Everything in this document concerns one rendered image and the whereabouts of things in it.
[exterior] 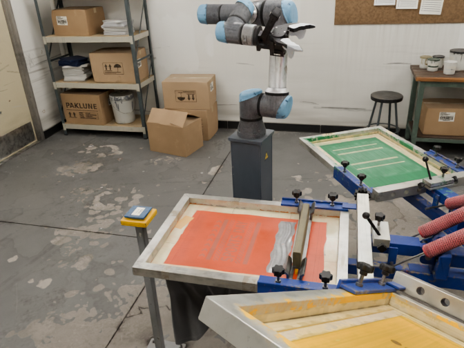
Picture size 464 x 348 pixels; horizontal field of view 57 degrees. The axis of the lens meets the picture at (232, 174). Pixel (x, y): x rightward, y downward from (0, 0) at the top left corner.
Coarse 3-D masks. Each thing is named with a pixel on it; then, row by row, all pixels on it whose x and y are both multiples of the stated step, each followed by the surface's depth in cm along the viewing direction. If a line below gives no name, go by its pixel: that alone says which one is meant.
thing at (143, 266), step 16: (176, 208) 200; (240, 208) 203; (256, 208) 201; (272, 208) 199; (288, 208) 197; (160, 240) 177; (144, 256) 167; (144, 272) 161; (160, 272) 159; (176, 272) 158; (192, 272) 158; (208, 272) 157; (240, 288) 153; (256, 288) 151
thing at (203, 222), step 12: (204, 216) 199; (216, 216) 198; (228, 216) 198; (240, 216) 197; (252, 216) 197; (192, 228) 190; (204, 228) 190; (264, 228) 188; (276, 228) 187; (312, 228) 186; (324, 228) 186; (264, 240) 179; (312, 240) 178; (324, 240) 178
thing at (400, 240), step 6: (390, 240) 161; (396, 240) 161; (402, 240) 161; (408, 240) 161; (414, 240) 161; (372, 246) 162; (396, 246) 160; (402, 246) 159; (408, 246) 159; (414, 246) 158; (420, 246) 158; (378, 252) 163; (384, 252) 162; (402, 252) 160; (408, 252) 160; (414, 252) 159
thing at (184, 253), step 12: (180, 240) 182; (192, 240) 182; (204, 240) 181; (180, 252) 175; (192, 252) 174; (264, 252) 172; (312, 252) 171; (180, 264) 167; (192, 264) 167; (204, 264) 167; (216, 264) 166; (228, 264) 166; (240, 264) 166; (252, 264) 166; (264, 264) 165; (312, 264) 164; (312, 276) 158
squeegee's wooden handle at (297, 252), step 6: (306, 204) 184; (306, 210) 180; (300, 216) 176; (306, 216) 175; (300, 222) 171; (306, 222) 172; (300, 228) 168; (306, 228) 173; (300, 234) 164; (300, 240) 160; (294, 246) 157; (300, 246) 157; (294, 252) 154; (300, 252) 154; (294, 258) 156; (300, 258) 155; (294, 264) 157; (300, 264) 157
